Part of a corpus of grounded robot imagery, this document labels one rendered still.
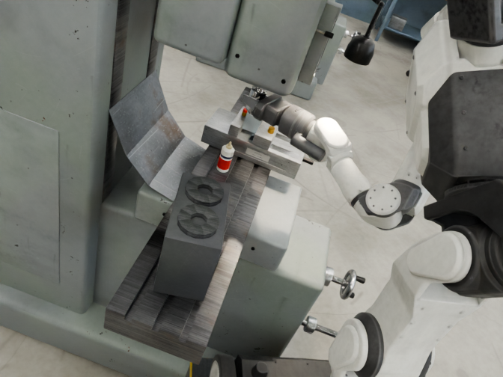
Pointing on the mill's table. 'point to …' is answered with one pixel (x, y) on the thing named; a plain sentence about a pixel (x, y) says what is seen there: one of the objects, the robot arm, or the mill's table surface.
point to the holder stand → (193, 238)
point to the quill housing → (272, 42)
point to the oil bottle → (225, 158)
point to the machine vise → (214, 133)
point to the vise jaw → (263, 139)
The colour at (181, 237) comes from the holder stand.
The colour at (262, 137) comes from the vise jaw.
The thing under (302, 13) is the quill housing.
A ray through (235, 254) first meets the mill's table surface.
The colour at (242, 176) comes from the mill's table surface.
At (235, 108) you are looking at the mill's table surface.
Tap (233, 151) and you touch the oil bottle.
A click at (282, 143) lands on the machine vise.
